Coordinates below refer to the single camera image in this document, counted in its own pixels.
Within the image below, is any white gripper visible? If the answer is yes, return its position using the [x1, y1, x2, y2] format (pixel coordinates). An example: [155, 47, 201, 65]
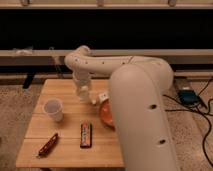
[73, 71, 97, 105]

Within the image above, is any white sponge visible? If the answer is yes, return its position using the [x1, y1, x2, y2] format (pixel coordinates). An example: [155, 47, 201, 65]
[98, 92, 109, 103]

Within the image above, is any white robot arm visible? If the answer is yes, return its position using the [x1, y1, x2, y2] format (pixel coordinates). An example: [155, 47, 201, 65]
[64, 46, 180, 171]

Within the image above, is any orange ceramic bowl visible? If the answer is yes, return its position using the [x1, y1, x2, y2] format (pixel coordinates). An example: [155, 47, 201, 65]
[99, 100, 114, 127]

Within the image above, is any brown candy bar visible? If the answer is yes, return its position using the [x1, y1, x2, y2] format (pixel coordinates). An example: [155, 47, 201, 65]
[80, 122, 92, 148]

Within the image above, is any wooden table board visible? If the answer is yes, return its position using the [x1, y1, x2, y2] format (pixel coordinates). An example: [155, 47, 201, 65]
[16, 79, 123, 168]

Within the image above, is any blue power adapter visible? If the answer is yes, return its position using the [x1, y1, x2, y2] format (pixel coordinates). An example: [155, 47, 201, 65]
[178, 89, 198, 105]

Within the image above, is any black cable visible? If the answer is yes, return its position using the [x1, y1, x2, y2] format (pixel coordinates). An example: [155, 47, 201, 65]
[163, 75, 213, 168]

